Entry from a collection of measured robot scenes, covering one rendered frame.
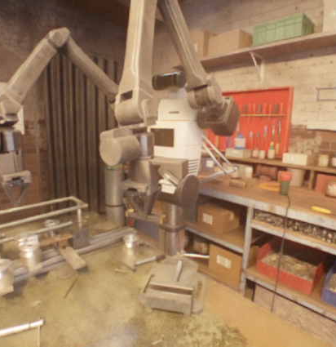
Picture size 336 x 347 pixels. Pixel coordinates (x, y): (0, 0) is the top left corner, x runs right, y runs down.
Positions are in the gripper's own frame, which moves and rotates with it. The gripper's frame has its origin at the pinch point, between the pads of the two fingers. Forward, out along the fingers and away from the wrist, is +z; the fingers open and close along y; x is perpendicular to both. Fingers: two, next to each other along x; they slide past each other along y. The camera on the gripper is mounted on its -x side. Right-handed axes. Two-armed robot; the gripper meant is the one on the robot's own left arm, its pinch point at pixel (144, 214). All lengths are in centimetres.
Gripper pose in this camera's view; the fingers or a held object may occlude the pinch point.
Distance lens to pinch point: 59.7
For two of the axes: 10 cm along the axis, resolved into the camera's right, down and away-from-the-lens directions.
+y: 4.1, -2.5, 8.8
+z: 0.2, 9.6, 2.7
